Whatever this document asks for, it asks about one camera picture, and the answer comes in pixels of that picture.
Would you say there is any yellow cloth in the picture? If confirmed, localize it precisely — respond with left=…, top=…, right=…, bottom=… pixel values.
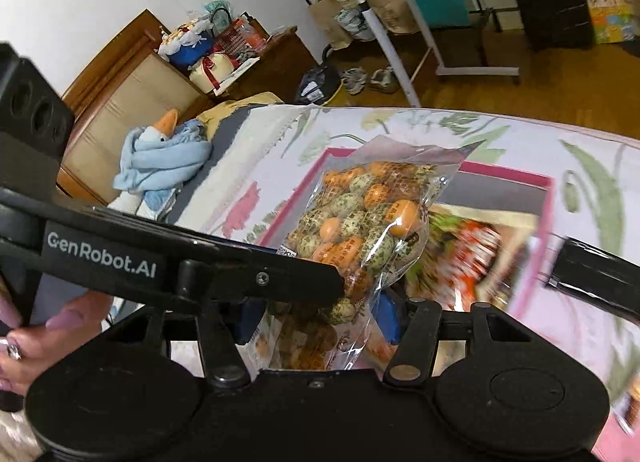
left=196, top=91, right=284, bottom=139

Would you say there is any glossy black object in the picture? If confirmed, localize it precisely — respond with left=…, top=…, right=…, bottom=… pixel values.
left=542, top=236, right=640, bottom=326

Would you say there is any blue white gift basket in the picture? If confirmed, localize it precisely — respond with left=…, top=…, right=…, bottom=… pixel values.
left=159, top=21, right=217, bottom=72

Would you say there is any white desk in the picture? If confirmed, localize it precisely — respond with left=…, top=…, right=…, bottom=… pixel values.
left=240, top=0, right=522, bottom=109

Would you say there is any person's left hand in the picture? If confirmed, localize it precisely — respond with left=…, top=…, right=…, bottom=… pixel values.
left=0, top=287, right=115, bottom=411

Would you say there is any brown paper bag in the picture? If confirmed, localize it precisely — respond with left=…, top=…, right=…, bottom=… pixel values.
left=306, top=0, right=362, bottom=52
left=364, top=0, right=417, bottom=34

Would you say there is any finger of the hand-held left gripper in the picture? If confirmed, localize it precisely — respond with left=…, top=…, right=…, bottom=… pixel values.
left=170, top=236, right=347, bottom=317

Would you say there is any clear bag of round candies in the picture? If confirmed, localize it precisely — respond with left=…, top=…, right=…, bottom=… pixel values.
left=279, top=135, right=487, bottom=374

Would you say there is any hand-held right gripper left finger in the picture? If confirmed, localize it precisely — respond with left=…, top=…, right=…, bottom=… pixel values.
left=107, top=296, right=267, bottom=389

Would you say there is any goose plush toy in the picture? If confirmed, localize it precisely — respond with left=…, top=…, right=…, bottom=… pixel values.
left=112, top=110, right=214, bottom=206

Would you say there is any red orange snack packet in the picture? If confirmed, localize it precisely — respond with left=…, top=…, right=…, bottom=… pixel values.
left=405, top=207, right=507, bottom=314

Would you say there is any grey white blanket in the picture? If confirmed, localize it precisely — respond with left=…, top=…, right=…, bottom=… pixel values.
left=106, top=105, right=302, bottom=244

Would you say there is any floral bed sheet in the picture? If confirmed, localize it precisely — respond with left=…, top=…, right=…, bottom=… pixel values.
left=220, top=105, right=640, bottom=462

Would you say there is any pink cardboard box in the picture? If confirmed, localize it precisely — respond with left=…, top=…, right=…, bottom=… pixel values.
left=255, top=145, right=557, bottom=314

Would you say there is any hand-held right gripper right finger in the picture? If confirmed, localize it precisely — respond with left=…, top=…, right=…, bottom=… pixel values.
left=372, top=292, right=533, bottom=386

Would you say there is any grey sneaker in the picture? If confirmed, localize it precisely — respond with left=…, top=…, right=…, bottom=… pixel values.
left=369, top=66, right=402, bottom=94
left=340, top=67, right=369, bottom=96

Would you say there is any cream gift box red ribbon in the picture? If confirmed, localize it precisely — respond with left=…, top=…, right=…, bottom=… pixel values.
left=188, top=52, right=239, bottom=96

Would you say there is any black floor bag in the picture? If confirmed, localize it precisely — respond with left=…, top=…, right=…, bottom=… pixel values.
left=294, top=65, right=344, bottom=106

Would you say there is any red plaid bag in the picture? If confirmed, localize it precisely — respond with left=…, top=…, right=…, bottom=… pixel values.
left=210, top=7, right=269, bottom=66

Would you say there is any brown nut snack packet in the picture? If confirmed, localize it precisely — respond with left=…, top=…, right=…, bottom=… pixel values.
left=250, top=312, right=351, bottom=373

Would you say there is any wooden cabinet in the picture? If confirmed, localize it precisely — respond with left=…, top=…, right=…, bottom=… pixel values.
left=55, top=9, right=321, bottom=206

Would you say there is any colourful printed box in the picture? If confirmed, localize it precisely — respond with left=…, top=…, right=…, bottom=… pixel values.
left=582, top=0, right=640, bottom=46

